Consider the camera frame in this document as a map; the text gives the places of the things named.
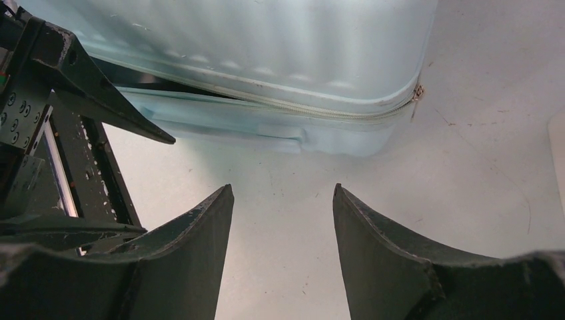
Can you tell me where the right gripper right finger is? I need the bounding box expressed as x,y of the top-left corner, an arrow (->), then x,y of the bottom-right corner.
332,185 -> 564,319

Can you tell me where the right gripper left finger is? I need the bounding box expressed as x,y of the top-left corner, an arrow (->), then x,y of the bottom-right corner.
1,185 -> 235,319

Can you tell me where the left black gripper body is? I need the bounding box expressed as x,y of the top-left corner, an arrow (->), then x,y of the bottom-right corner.
1,79 -> 52,220

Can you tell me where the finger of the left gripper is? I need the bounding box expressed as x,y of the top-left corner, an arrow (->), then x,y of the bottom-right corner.
1,215 -> 147,251
20,17 -> 176,145

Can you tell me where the silver zipper pull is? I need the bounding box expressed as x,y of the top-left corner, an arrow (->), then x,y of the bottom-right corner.
410,84 -> 425,123

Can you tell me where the light blue ribbed suitcase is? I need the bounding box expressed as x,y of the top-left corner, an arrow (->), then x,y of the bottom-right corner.
21,1 -> 438,157

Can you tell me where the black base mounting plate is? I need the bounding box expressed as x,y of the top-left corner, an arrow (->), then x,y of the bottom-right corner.
33,93 -> 144,257

